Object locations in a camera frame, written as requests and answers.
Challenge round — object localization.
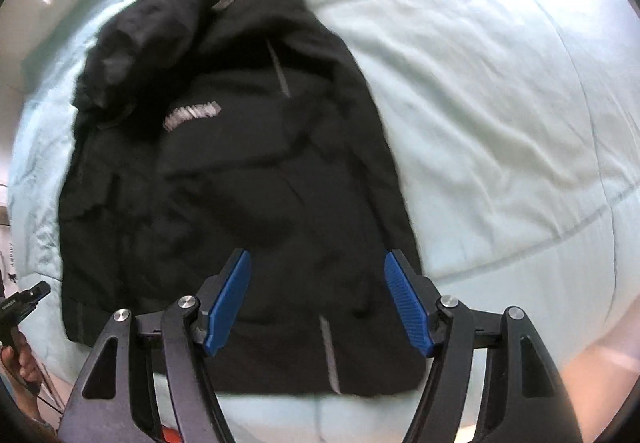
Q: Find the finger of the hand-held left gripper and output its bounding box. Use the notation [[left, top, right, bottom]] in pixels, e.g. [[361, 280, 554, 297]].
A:
[[20, 280, 52, 310]]

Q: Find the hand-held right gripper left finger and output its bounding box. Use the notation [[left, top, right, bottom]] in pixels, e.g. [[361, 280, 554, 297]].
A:
[[60, 248, 253, 443]]

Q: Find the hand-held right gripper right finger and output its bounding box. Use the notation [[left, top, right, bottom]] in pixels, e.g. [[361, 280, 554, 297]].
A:
[[384, 249, 585, 443]]

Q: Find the black hooded jacket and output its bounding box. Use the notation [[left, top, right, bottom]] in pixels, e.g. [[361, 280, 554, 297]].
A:
[[56, 0, 427, 400]]

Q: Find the person's left hand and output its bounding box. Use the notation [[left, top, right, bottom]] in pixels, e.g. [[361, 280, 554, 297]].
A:
[[0, 329, 41, 391]]

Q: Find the white paper bag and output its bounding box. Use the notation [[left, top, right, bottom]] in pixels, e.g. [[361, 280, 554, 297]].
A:
[[0, 233, 22, 296]]

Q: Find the light blue quilted blanket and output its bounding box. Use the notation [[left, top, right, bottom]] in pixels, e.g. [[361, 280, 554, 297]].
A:
[[7, 0, 637, 443]]

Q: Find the black cable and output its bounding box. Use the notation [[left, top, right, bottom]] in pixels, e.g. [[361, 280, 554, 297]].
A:
[[7, 370, 68, 421]]

